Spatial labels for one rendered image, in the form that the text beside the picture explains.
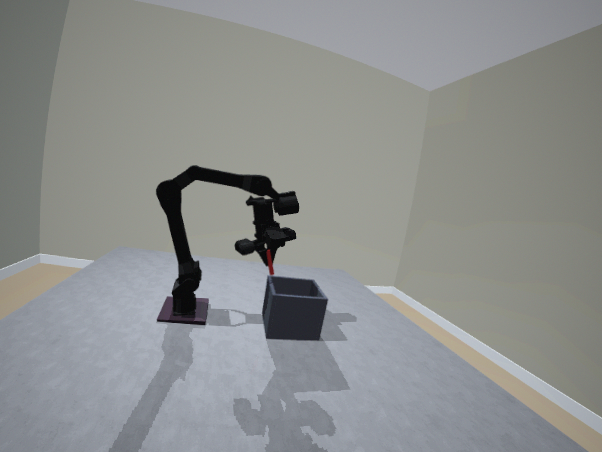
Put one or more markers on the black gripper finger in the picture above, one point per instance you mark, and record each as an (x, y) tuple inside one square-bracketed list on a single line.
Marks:
[(263, 256), (272, 252)]

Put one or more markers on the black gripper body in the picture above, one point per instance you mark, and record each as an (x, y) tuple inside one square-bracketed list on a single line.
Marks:
[(246, 247)]

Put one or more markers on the dark red peg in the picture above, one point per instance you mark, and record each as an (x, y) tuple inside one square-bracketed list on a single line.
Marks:
[(270, 267)]

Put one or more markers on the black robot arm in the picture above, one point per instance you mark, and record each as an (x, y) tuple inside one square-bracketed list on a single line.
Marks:
[(169, 194)]

